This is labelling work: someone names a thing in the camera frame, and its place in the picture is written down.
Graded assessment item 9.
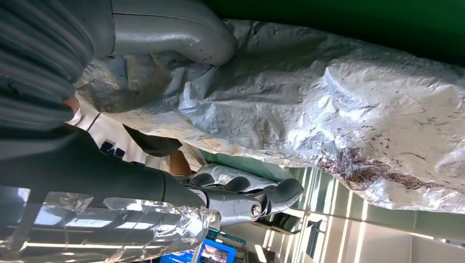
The blue monitor screen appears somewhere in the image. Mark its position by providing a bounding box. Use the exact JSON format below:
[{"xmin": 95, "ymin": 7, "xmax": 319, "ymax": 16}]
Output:
[{"xmin": 160, "ymin": 237, "xmax": 237, "ymax": 263}]

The clear plastic film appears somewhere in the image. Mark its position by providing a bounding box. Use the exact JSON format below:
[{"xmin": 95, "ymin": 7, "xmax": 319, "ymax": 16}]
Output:
[{"xmin": 0, "ymin": 187, "xmax": 221, "ymax": 263}]

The person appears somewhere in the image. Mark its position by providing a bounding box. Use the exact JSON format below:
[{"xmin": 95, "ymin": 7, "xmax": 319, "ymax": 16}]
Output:
[{"xmin": 61, "ymin": 96, "xmax": 208, "ymax": 177}]

